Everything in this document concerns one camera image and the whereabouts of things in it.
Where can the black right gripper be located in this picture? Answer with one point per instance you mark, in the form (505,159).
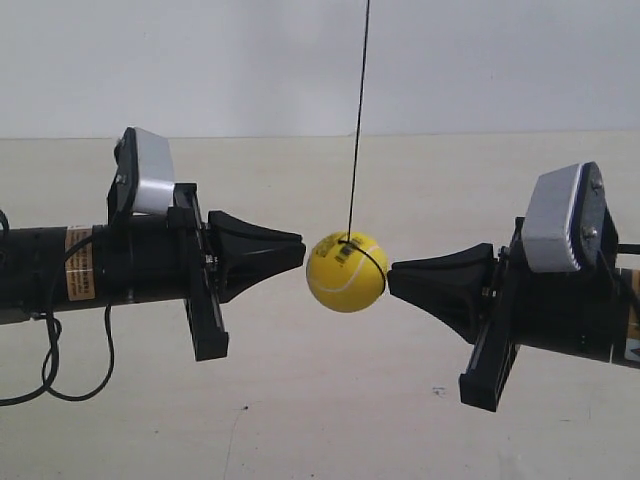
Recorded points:
(573,314)

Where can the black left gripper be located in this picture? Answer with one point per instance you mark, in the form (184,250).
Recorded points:
(154,258)

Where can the yellow tennis ball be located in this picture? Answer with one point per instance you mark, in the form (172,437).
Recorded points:
(347,273)

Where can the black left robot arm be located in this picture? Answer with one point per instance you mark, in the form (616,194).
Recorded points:
(51,268)

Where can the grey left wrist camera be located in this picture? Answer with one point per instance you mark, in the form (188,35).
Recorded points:
(144,180)

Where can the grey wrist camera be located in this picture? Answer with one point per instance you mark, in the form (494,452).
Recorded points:
(144,180)
(568,225)

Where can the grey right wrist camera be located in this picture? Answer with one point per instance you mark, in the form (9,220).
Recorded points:
(568,225)

